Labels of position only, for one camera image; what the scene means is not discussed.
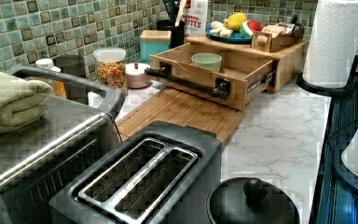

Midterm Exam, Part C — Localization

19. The teal box with wooden lid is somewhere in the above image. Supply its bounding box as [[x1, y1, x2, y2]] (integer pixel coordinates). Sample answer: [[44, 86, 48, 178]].
[[140, 30, 172, 63]]

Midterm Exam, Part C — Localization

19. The teal plate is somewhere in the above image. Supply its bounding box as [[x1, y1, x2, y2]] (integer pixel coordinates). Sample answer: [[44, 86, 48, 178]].
[[205, 27, 252, 44]]

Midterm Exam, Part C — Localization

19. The black paper towel holder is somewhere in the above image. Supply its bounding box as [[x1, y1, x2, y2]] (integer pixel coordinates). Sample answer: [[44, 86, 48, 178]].
[[296, 55, 358, 98]]

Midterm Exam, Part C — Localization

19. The orange juice bottle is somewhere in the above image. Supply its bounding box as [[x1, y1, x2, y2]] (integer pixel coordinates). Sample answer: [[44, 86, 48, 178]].
[[34, 58, 67, 100]]

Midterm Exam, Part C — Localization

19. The stainless toaster oven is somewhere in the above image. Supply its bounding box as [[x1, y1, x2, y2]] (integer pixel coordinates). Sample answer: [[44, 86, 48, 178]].
[[0, 65, 125, 224]]

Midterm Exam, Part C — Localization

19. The white paper towel roll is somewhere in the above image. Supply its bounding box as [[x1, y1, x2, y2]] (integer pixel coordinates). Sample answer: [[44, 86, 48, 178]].
[[303, 0, 358, 89]]

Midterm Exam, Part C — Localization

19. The yellow lemon toy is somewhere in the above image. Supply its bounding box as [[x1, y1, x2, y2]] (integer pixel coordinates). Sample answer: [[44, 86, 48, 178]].
[[224, 13, 247, 32]]

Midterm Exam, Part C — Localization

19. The pink lidded pot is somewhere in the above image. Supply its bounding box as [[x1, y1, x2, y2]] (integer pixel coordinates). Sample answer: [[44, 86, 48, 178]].
[[126, 63, 150, 89]]

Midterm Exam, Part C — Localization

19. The dark grey canister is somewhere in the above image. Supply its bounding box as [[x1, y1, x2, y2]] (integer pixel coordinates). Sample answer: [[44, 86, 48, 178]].
[[53, 55, 88, 105]]

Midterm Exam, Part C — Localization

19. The black utensil holder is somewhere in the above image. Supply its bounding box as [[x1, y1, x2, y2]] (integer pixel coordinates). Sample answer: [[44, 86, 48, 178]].
[[156, 20, 185, 49]]

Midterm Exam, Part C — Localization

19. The black pot lid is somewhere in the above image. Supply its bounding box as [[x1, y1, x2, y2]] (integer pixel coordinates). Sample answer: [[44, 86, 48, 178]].
[[206, 177, 300, 224]]

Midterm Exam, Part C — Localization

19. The folded green towel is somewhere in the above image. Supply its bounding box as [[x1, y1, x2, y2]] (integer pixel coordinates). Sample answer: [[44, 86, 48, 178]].
[[0, 72, 52, 133]]

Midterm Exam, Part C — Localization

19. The clear cereal jar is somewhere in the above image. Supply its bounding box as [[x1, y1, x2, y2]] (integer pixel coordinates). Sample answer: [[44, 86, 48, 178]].
[[93, 48, 128, 94]]

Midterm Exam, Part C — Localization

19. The pale green bowl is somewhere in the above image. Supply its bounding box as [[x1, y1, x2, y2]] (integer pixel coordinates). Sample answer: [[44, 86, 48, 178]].
[[191, 53, 222, 72]]

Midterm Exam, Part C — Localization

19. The watermelon slice toy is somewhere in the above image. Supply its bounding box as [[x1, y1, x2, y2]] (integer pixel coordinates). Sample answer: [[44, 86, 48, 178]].
[[240, 20, 263, 38]]

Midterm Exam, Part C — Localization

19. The bamboo cutting board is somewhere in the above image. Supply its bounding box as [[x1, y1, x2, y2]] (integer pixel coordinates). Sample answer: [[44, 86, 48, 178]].
[[117, 88, 250, 145]]

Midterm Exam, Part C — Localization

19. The wooden tray with packets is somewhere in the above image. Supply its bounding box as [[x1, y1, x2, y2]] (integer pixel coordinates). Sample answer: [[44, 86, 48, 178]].
[[251, 23, 304, 52]]

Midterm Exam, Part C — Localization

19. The white garlic toy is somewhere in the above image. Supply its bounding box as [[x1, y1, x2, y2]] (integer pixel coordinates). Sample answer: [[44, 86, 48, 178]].
[[210, 21, 233, 38]]

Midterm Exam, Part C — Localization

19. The black two-slot toaster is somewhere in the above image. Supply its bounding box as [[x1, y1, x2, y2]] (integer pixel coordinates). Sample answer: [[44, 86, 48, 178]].
[[49, 121, 222, 224]]

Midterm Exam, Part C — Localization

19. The bamboo drawer cabinet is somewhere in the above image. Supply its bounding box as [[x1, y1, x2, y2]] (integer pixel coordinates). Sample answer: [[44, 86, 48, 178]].
[[185, 35, 309, 92]]

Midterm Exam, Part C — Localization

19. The white snack bites box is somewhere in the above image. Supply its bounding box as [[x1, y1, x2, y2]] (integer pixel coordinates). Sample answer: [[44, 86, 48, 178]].
[[182, 0, 208, 35]]

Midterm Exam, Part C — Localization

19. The bamboo drawer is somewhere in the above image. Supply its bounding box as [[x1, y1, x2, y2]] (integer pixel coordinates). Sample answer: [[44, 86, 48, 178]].
[[145, 43, 276, 110]]

